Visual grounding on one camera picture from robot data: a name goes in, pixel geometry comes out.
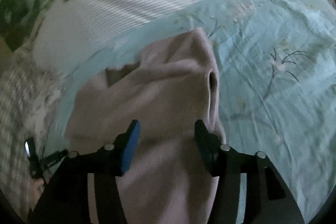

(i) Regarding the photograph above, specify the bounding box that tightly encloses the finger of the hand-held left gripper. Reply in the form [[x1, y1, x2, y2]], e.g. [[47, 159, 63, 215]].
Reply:
[[41, 149, 69, 168]]

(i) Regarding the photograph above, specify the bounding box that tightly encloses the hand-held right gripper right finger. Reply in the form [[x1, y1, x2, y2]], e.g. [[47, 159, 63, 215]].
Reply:
[[194, 119, 305, 224]]

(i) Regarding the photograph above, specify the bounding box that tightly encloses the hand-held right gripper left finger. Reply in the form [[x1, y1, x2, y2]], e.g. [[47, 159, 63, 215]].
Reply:
[[29, 119, 141, 224]]

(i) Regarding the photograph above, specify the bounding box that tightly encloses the grey knit sweater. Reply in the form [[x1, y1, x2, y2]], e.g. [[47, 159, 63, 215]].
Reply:
[[64, 27, 227, 224]]

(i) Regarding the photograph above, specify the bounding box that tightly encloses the plaid checked blanket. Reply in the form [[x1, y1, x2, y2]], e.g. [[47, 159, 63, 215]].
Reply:
[[0, 46, 66, 214]]

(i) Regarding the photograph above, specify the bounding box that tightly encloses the teal floral bed sheet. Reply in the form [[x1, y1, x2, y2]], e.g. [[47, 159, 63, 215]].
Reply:
[[47, 0, 336, 224]]

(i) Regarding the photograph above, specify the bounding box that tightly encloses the green patterned cloth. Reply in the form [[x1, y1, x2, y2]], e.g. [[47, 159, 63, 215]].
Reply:
[[0, 0, 105, 52]]

